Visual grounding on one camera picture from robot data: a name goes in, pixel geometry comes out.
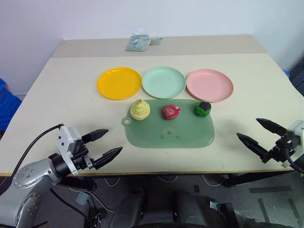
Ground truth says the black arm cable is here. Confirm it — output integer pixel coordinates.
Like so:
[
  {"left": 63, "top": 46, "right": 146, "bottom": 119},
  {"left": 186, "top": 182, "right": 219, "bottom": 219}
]
[
  {"left": 11, "top": 123, "right": 65, "bottom": 178},
  {"left": 284, "top": 142, "right": 304, "bottom": 173}
]

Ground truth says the grey power adapter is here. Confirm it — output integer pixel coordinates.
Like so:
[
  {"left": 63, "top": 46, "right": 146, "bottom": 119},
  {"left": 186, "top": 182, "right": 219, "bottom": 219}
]
[{"left": 76, "top": 191, "right": 89, "bottom": 205}]

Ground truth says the white cable loop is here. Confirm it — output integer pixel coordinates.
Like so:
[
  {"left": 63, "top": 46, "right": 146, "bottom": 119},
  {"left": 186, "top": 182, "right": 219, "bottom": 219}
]
[
  {"left": 104, "top": 176, "right": 120, "bottom": 187},
  {"left": 201, "top": 174, "right": 227, "bottom": 187}
]

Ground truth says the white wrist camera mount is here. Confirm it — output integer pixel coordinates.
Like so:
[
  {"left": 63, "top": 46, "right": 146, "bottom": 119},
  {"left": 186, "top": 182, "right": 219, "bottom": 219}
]
[
  {"left": 286, "top": 120, "right": 304, "bottom": 143},
  {"left": 57, "top": 125, "right": 83, "bottom": 177}
]

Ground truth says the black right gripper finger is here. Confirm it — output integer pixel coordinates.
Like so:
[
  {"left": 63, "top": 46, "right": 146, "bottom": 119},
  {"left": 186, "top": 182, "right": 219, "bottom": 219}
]
[
  {"left": 256, "top": 118, "right": 288, "bottom": 136},
  {"left": 236, "top": 133, "right": 269, "bottom": 164}
]

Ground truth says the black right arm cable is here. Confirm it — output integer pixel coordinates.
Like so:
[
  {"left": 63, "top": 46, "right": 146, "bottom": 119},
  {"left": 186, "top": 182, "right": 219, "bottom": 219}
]
[{"left": 284, "top": 142, "right": 304, "bottom": 173}]

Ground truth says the pink plate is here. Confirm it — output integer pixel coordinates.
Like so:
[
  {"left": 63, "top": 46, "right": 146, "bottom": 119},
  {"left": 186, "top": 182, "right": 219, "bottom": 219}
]
[{"left": 186, "top": 69, "right": 235, "bottom": 104}]

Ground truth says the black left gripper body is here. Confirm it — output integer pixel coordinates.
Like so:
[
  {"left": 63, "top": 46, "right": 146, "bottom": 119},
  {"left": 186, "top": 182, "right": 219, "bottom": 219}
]
[{"left": 70, "top": 137, "right": 97, "bottom": 171}]

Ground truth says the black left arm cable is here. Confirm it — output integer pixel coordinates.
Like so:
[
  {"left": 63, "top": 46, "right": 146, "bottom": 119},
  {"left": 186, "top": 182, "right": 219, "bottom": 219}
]
[{"left": 11, "top": 123, "right": 65, "bottom": 178}]

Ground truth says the green and black clay lump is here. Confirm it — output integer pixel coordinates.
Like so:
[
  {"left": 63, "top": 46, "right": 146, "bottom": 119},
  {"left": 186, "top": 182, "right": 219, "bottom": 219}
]
[{"left": 193, "top": 101, "right": 212, "bottom": 118}]

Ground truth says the yellow clay lump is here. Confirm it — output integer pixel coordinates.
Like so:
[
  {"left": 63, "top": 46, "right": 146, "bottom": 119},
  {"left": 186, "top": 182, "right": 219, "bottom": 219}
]
[{"left": 130, "top": 99, "right": 151, "bottom": 121}]

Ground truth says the red clay lump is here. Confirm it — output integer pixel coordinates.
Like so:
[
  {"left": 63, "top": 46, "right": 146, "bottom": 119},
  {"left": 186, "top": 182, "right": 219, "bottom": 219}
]
[{"left": 161, "top": 104, "right": 182, "bottom": 121}]

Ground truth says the dark rounded shape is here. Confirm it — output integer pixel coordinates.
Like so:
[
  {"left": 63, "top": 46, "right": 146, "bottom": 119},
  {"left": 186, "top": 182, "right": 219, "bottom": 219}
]
[
  {"left": 114, "top": 188, "right": 147, "bottom": 228},
  {"left": 174, "top": 189, "right": 208, "bottom": 228}
]

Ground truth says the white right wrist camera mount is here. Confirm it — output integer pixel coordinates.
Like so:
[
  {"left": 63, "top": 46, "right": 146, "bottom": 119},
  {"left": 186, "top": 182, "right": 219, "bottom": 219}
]
[{"left": 286, "top": 120, "right": 304, "bottom": 143}]

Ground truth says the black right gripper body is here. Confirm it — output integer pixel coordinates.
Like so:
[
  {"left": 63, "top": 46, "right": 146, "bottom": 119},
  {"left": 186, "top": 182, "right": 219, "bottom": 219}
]
[{"left": 265, "top": 133, "right": 298, "bottom": 164}]

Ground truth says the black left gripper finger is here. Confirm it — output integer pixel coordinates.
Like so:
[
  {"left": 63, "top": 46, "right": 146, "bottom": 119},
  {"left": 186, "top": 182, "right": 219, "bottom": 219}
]
[
  {"left": 94, "top": 146, "right": 124, "bottom": 171},
  {"left": 82, "top": 129, "right": 109, "bottom": 144}
]

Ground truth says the black table frame bar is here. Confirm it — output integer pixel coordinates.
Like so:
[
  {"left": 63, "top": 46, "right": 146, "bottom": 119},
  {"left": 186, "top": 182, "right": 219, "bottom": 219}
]
[{"left": 222, "top": 170, "right": 298, "bottom": 188}]

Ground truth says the mint green plate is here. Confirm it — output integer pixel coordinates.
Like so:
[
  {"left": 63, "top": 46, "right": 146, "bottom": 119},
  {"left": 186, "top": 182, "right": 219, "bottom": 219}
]
[{"left": 142, "top": 66, "right": 187, "bottom": 100}]

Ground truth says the black caster foot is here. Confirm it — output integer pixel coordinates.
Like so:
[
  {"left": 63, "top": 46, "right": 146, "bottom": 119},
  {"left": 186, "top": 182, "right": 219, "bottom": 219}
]
[{"left": 209, "top": 200, "right": 238, "bottom": 228}]

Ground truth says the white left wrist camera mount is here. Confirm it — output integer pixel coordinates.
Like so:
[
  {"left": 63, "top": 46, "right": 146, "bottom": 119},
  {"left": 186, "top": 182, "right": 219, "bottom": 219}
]
[{"left": 57, "top": 125, "right": 83, "bottom": 177}]

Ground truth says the yellow plate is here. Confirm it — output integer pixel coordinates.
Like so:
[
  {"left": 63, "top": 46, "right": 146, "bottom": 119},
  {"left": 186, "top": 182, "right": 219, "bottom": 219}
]
[{"left": 96, "top": 67, "right": 143, "bottom": 101}]

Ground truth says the stack of green packets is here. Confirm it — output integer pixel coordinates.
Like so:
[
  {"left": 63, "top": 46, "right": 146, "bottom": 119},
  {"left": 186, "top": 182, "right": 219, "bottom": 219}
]
[{"left": 125, "top": 34, "right": 151, "bottom": 53}]

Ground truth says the black equipment case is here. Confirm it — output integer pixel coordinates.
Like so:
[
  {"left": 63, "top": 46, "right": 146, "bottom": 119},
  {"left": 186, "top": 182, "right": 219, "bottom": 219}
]
[{"left": 288, "top": 50, "right": 304, "bottom": 96}]

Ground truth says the blue plastic crate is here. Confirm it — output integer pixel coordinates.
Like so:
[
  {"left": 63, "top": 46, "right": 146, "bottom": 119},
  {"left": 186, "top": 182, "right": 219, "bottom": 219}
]
[{"left": 0, "top": 77, "right": 23, "bottom": 141}]

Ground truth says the translucent green cutting mat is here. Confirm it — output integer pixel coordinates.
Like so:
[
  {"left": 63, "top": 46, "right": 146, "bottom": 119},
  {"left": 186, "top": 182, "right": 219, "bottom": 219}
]
[{"left": 122, "top": 99, "right": 216, "bottom": 149}]

